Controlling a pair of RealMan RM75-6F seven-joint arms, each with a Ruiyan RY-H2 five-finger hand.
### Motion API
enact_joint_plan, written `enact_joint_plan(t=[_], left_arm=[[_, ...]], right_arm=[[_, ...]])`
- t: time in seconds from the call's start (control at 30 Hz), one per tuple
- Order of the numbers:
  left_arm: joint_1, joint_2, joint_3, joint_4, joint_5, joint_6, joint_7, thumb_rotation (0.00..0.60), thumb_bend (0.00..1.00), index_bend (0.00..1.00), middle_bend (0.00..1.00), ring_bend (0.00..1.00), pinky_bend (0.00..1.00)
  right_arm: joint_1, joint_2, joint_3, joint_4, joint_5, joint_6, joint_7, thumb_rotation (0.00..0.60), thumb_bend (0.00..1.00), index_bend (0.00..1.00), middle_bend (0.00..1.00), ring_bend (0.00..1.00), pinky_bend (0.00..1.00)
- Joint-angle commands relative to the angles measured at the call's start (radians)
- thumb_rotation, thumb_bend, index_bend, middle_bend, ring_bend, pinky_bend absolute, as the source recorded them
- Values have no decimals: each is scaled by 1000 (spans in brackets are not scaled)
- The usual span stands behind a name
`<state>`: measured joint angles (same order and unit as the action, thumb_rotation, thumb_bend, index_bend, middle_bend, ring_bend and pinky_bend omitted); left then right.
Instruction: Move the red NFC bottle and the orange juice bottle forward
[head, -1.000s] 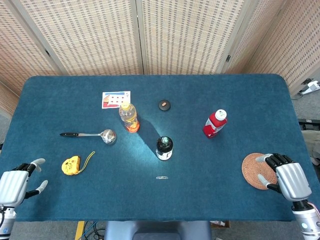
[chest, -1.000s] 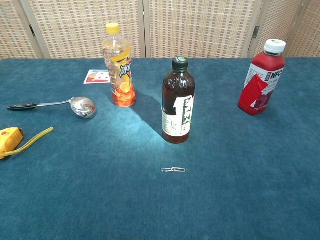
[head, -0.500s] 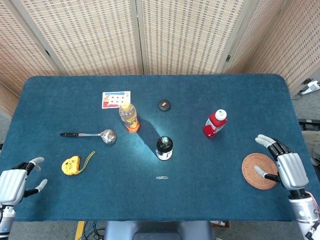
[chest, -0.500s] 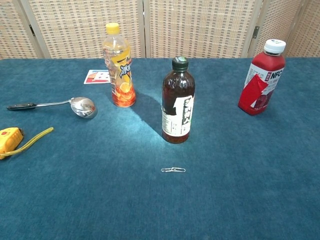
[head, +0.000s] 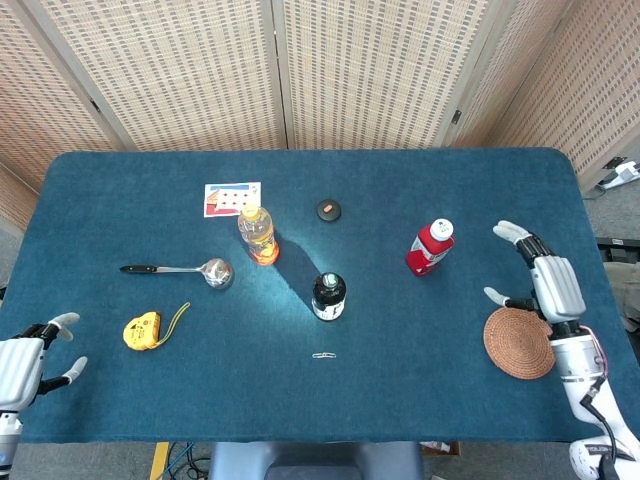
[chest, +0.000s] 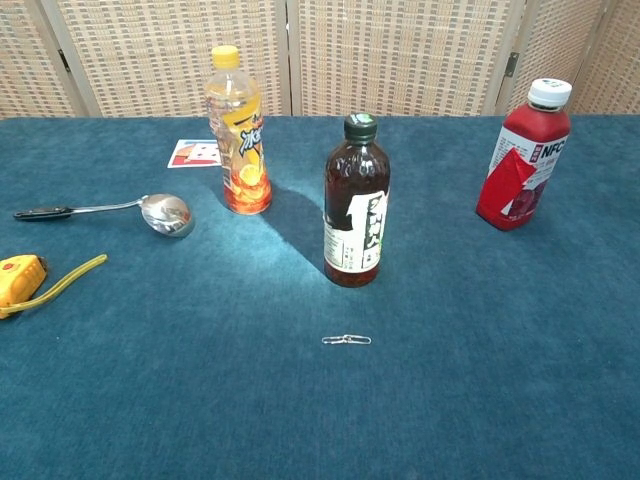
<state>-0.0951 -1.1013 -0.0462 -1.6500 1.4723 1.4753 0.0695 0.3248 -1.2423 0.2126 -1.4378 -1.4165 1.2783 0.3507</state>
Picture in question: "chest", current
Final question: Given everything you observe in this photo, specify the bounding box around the yellow-capped iced tea bottle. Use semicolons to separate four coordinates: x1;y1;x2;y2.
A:
203;44;274;216

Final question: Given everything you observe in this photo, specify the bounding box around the red juice bottle white cap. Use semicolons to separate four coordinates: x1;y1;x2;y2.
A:
475;77;573;233

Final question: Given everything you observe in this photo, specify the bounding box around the dark tea bottle green cap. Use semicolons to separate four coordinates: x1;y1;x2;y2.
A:
323;113;392;289

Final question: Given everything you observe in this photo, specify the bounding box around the playing card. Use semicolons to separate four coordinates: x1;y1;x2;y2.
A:
166;138;223;170

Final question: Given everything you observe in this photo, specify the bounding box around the blue felt table cover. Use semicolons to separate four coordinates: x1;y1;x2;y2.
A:
0;114;640;480

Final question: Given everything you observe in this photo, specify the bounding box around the woven folding screen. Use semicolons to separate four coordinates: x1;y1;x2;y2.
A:
0;0;640;119

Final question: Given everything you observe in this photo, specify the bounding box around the yellow tape measure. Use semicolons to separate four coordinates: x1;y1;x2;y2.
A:
0;253;109;320

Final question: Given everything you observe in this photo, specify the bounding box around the metal ladle black handle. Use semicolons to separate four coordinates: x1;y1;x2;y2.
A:
13;193;196;239

